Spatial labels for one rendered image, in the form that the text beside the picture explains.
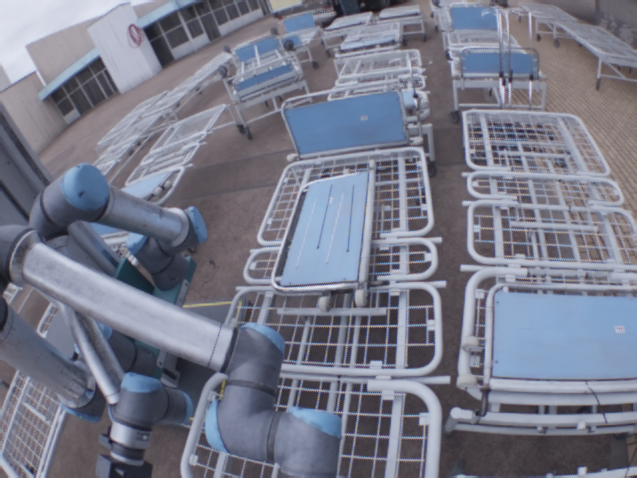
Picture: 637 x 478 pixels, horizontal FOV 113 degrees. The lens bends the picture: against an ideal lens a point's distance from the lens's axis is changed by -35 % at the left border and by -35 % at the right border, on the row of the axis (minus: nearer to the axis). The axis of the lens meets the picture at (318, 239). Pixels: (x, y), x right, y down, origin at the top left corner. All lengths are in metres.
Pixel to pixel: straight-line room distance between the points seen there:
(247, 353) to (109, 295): 0.26
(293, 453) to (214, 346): 0.22
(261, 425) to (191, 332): 0.19
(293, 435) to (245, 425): 0.08
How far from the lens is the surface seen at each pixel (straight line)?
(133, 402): 0.75
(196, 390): 1.61
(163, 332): 0.56
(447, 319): 1.76
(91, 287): 0.59
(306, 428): 0.51
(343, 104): 1.93
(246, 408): 0.54
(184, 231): 1.22
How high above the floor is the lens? 1.55
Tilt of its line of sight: 43 degrees down
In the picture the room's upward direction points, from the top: 22 degrees counter-clockwise
